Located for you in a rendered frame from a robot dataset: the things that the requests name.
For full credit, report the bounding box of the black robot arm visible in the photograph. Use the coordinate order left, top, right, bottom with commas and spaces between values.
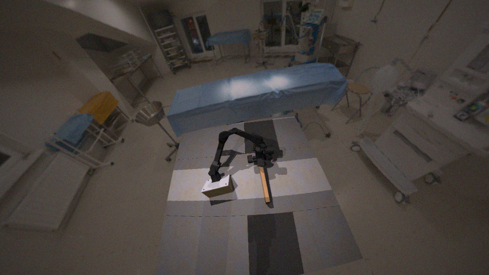
208, 128, 274, 182

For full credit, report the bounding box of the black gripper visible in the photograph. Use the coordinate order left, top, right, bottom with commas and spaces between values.
247, 154, 272, 164

